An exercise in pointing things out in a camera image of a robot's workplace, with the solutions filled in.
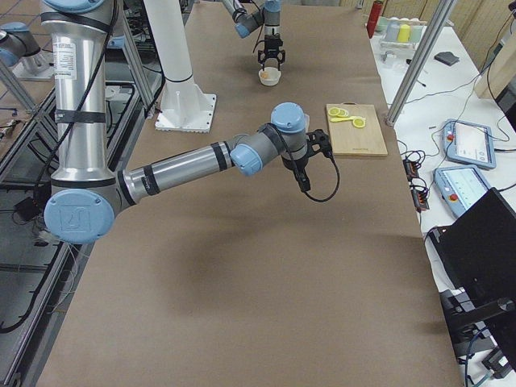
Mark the bamboo cutting board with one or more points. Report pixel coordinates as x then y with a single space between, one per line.
347 140

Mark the teach pendant near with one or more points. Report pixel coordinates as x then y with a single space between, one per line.
461 186

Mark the teach pendant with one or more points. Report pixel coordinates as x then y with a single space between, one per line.
461 186
469 143

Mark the white metal stand base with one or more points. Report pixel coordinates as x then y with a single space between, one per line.
183 107

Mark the teach pendant far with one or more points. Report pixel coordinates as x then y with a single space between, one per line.
469 143

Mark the yellow cup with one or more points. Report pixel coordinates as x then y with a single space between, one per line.
404 33

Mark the yellow plastic knife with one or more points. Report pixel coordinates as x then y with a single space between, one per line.
342 119

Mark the lemon slice top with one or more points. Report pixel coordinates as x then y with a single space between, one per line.
334 111

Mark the aluminium frame post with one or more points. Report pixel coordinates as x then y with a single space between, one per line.
421 55

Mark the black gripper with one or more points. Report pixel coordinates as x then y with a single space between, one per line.
272 44
291 163

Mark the black monitor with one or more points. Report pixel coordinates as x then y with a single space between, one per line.
478 252

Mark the black power strip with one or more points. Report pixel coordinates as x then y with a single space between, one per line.
418 187

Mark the red bottle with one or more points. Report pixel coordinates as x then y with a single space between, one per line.
373 17

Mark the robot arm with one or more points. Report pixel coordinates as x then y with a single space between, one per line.
89 186
267 16

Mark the lemon slice single left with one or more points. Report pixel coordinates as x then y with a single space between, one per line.
359 122

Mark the light green cup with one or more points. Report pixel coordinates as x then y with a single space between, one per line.
416 32

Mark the grey cup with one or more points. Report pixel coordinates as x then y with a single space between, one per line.
392 31

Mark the small black pad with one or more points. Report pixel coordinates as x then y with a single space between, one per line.
447 58

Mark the white ceramic bowl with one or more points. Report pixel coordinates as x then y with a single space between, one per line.
273 76

